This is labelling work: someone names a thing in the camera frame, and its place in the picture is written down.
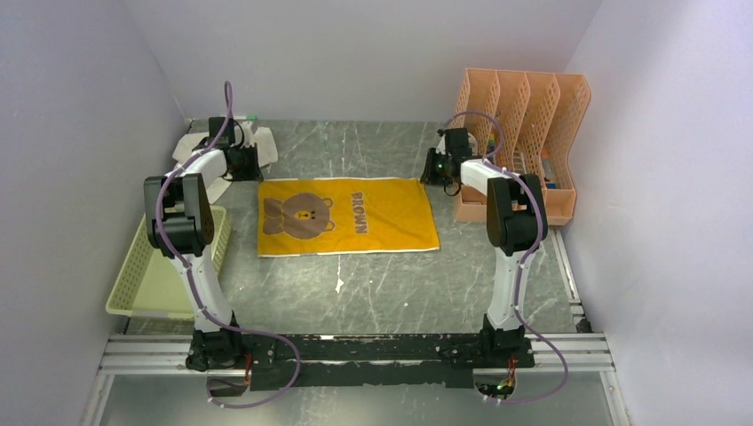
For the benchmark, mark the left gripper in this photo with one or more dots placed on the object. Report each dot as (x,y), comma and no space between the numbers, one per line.
(255,174)

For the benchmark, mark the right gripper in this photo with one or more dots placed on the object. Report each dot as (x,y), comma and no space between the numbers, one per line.
(428,177)

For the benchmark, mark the yellow brown bear towel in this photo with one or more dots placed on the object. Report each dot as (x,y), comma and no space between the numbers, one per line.
(346,215)

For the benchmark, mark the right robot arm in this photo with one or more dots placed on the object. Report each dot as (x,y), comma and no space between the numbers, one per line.
(515,224)

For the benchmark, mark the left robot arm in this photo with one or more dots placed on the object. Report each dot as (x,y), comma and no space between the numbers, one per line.
(180,225)

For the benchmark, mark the white crumpled towel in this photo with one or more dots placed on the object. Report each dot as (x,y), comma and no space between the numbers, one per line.
(267,154)

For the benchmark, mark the orange file organizer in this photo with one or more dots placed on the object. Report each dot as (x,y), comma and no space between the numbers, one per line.
(533,117)

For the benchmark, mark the green plastic basket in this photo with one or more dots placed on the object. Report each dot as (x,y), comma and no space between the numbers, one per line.
(148,286)

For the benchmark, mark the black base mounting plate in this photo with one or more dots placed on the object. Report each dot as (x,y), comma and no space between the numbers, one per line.
(356,360)

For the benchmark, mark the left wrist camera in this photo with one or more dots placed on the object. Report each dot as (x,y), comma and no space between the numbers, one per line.
(245,133)

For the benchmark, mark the aluminium frame rails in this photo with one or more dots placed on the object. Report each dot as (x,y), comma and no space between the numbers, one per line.
(583,351)

